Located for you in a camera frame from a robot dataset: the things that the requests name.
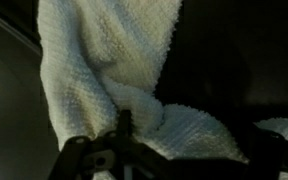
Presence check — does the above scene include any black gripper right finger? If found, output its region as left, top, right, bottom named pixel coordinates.
left=247, top=126, right=288, bottom=180

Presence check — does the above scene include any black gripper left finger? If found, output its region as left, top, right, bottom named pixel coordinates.
left=47, top=109, right=172, bottom=180

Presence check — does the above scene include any white terry towel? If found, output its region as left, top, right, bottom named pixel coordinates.
left=37, top=0, right=288, bottom=180

